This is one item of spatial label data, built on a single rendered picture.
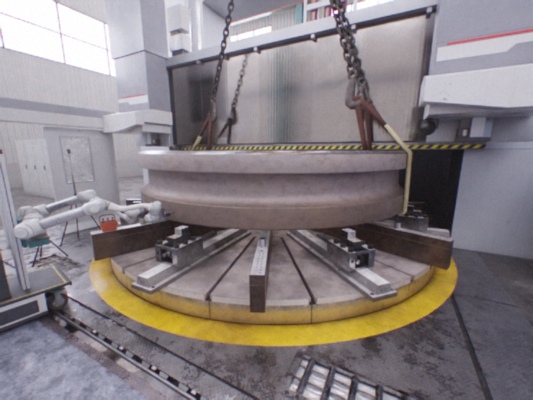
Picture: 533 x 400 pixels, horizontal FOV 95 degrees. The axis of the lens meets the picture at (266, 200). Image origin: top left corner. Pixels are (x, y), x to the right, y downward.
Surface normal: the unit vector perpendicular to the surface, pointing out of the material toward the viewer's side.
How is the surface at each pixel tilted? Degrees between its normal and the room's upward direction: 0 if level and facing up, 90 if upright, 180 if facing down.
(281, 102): 90
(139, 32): 90
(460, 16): 90
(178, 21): 90
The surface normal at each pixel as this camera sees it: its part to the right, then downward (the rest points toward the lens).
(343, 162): 0.30, 0.18
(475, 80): -0.47, 0.17
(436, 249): -0.75, 0.13
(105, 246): 0.66, 0.15
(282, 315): 0.03, 0.19
